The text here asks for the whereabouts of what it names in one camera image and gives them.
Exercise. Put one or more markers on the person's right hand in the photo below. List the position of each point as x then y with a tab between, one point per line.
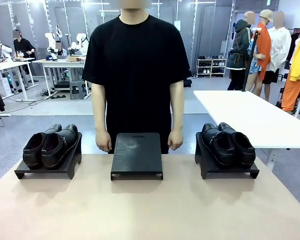
103	141

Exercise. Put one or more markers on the person's left hand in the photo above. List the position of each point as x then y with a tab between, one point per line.
175	140

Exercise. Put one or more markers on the person's left forearm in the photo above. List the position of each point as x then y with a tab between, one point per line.
177	107

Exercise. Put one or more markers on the person's right forearm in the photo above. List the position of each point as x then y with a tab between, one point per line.
100	107

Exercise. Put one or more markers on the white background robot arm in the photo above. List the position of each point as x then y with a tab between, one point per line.
1	51
51	42
78	45

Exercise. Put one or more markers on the black shoe stand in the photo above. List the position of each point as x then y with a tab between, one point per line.
201	160
136	155
72	160

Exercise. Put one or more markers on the person in black t-shirt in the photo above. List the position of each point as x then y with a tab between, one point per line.
136	75

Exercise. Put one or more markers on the seated person in background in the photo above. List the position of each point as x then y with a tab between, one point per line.
59	50

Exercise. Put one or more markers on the standing person in black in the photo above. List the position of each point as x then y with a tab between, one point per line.
23	47

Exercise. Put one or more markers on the person in white shirt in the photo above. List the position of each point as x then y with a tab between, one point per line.
280	50

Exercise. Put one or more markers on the grey plastic stool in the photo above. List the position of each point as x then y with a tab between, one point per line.
77	90

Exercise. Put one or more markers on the large white table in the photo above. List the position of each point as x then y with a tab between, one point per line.
252	117

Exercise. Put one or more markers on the white shoe rack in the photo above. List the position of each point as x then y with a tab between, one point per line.
211	67

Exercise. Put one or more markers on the cardboard box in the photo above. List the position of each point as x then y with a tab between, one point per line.
76	59

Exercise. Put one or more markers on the white background robot table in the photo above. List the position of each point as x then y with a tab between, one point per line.
62	63

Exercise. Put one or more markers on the mannequin in dark green jacket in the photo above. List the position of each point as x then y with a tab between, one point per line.
240	50

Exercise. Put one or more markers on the white background work table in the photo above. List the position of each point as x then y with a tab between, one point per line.
10	65

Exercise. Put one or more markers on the orange trousers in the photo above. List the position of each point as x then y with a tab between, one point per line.
291	95

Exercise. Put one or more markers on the mannequin in orange top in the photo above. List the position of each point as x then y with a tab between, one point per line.
262	50

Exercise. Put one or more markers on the black camera tripod pole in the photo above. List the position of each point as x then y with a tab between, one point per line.
250	62

